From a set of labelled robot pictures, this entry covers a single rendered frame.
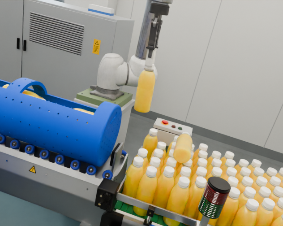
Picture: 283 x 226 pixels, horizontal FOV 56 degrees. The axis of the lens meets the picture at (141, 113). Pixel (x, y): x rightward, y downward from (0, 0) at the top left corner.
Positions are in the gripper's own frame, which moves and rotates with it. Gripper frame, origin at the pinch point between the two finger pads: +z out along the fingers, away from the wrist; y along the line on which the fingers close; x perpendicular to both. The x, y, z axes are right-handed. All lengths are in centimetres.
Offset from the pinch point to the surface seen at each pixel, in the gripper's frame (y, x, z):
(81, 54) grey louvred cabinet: -158, -92, 38
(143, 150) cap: 10.4, 5.1, 36.7
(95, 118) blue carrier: 13.1, -16.2, 26.0
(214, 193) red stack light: 46, 29, 24
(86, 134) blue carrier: 17.0, -17.9, 31.7
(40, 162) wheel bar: 14, -39, 53
